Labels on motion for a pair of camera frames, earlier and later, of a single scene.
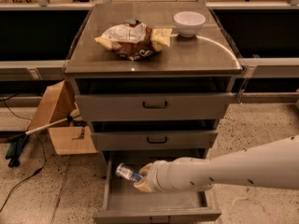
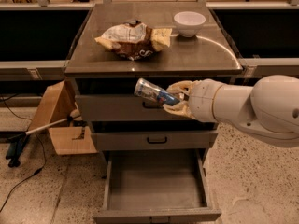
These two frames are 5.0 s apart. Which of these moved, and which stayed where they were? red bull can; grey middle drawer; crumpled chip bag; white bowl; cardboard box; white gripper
Moved: red bull can; white gripper
Stayed: grey middle drawer; white bowl; cardboard box; crumpled chip bag
